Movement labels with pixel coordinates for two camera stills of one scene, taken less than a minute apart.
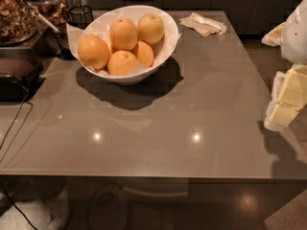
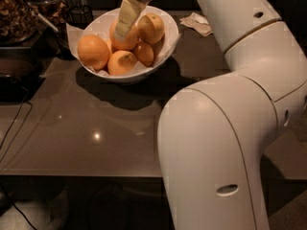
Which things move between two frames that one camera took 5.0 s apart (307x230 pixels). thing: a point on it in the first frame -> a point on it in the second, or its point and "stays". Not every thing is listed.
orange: (123, 34) stays
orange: (93, 52) stays
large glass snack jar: (18, 22) stays
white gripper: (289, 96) -> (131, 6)
